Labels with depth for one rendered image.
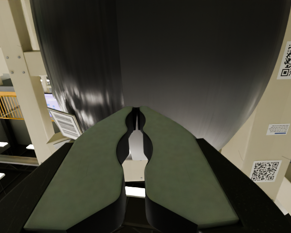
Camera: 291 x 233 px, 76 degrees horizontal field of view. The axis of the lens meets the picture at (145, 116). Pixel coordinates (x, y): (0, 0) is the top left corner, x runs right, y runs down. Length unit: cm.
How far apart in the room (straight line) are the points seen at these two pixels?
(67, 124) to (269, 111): 43
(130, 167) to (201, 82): 68
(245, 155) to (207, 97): 35
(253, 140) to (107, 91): 41
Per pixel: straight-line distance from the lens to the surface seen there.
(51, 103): 446
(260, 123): 52
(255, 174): 61
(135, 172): 86
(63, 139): 99
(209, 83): 21
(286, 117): 55
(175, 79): 20
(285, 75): 50
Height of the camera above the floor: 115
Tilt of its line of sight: 25 degrees up
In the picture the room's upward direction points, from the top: 179 degrees clockwise
